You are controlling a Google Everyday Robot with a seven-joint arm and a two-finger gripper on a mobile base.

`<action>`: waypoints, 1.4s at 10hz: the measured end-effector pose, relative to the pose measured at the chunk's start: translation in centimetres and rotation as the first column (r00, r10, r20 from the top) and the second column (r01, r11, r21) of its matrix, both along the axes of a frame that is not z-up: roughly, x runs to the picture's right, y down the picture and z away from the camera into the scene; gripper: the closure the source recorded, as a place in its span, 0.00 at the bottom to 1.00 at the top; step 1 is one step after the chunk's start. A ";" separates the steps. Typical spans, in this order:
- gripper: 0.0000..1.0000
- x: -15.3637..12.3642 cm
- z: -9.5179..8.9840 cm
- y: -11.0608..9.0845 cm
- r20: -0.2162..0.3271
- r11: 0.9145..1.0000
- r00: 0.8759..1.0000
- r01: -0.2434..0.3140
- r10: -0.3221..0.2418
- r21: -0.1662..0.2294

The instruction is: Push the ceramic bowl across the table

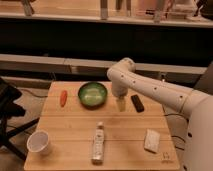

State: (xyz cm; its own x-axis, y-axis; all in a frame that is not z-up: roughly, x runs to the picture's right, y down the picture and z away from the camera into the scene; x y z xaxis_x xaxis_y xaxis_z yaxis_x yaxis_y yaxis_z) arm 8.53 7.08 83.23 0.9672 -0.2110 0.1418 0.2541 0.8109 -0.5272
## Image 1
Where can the orange carrot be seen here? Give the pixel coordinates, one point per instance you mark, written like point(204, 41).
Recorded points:
point(63, 98)

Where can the black tripod stand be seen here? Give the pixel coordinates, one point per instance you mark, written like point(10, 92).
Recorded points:
point(9, 109)

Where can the black remote control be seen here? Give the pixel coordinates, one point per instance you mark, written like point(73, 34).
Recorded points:
point(137, 103)

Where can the green ceramic bowl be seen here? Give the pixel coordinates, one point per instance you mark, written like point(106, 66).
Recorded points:
point(92, 94)

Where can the white plastic cup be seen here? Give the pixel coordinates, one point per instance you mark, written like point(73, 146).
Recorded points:
point(39, 143)

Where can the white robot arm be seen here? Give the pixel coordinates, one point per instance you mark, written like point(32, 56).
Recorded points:
point(192, 103)

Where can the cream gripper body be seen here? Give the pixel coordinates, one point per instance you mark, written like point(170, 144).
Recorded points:
point(121, 104)

